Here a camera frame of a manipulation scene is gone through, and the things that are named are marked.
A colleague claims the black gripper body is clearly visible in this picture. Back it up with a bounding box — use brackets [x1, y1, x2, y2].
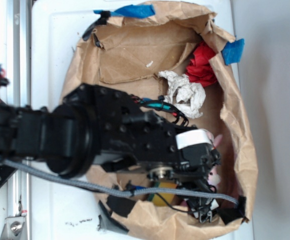
[147, 129, 221, 223]

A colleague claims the pink plush bunny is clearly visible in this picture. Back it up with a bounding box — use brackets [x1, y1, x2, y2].
[206, 130, 223, 188]

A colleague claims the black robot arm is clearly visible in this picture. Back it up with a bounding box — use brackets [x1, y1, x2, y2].
[0, 84, 220, 222]

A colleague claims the yellow sponge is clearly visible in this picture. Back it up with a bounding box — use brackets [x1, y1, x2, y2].
[147, 181, 177, 207]

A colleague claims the crumpled white paper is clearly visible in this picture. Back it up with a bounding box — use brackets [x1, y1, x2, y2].
[158, 70, 206, 119]

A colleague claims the crumpled red paper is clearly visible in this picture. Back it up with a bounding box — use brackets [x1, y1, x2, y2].
[186, 41, 217, 88]

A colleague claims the brown paper bag bin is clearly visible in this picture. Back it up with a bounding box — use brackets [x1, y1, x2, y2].
[62, 1, 258, 240]

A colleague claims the grey braided cable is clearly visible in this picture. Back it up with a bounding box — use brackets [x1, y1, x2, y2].
[0, 153, 238, 206]

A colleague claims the metal corner bracket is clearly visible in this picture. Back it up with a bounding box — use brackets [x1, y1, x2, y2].
[0, 216, 28, 240]

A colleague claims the aluminium frame rail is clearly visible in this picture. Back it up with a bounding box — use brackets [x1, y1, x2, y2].
[7, 0, 33, 240]

